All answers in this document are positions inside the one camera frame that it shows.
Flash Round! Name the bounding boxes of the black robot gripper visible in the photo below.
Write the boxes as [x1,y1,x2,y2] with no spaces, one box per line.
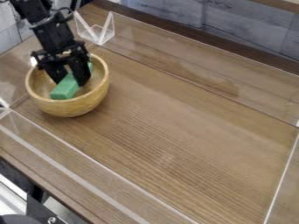
[10,0,91,87]

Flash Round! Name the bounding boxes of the green rectangular block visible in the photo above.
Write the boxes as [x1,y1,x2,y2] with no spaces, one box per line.
[50,68,81,100]

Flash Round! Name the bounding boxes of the wooden bowl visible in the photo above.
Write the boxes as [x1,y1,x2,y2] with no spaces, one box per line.
[25,53,110,117]

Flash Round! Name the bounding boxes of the clear acrylic corner bracket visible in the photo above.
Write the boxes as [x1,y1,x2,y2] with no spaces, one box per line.
[74,11,115,46]

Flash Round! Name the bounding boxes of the clear acrylic barrier wall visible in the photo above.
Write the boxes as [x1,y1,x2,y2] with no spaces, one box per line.
[0,16,299,224]

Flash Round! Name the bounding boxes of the black metal bracket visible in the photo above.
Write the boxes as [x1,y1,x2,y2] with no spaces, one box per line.
[26,195,69,224]

